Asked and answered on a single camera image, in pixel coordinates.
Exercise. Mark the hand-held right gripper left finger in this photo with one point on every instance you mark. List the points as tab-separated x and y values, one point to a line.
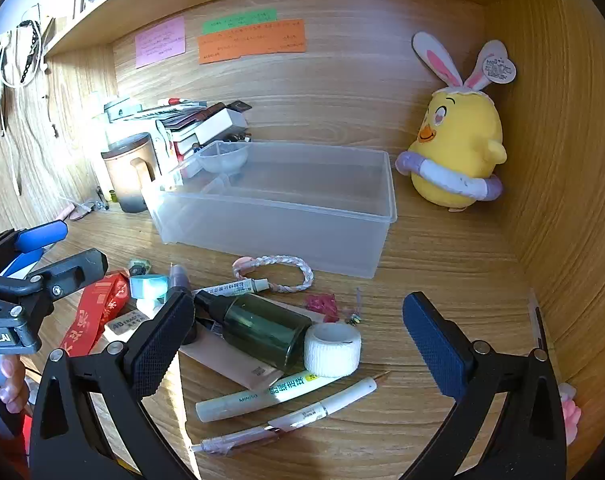
157	350

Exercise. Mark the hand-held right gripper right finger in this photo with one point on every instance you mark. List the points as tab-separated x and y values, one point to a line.
435	345

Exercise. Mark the red ribbon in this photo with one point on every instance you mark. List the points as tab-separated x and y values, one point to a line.
90	320

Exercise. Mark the orange paper note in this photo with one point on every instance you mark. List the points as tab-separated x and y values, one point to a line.
252	42

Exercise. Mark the pink paper note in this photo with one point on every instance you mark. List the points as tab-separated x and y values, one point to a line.
160	42

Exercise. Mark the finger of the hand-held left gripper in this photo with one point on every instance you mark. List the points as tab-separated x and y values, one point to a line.
77	265
42	235

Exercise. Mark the white bandage roll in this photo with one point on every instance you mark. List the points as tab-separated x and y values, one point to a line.
332	350

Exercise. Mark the brown lidded mug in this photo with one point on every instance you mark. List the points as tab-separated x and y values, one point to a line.
127	175

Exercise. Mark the slim white pen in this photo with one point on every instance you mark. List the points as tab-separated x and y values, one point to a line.
342	397

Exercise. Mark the green paper note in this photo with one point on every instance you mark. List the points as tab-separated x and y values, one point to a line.
237	21

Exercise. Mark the dark green spray bottle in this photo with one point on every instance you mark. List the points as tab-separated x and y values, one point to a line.
262	327

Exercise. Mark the stack of books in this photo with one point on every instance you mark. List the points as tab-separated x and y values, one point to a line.
182	122

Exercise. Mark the pink eyeglasses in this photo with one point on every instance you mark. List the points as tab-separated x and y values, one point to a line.
80	211

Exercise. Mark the clear pink mechanical pencil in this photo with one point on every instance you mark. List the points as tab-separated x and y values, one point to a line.
232	442

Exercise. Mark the blue tape roll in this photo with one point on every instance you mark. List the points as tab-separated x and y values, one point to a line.
147	287

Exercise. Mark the white cardboard box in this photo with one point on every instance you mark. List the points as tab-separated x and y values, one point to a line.
222	126

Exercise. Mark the small translucent bottle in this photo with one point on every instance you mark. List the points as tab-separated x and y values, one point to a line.
178	277

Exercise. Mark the pink cream tube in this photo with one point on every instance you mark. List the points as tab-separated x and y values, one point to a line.
227	362

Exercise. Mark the white eraser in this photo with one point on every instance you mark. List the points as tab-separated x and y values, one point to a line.
125	322

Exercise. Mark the yellow chick plush toy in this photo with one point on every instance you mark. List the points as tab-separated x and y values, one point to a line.
462	145

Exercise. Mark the white ointment tube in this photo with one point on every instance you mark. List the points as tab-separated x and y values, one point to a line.
232	287

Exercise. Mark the person's left hand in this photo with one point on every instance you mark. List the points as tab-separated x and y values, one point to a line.
13	385

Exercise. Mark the clear plastic storage box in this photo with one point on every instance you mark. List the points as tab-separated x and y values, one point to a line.
282	225

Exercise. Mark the white correction pen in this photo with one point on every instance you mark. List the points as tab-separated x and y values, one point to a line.
252	400

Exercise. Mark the small yellow jar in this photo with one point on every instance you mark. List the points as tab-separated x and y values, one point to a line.
112	196

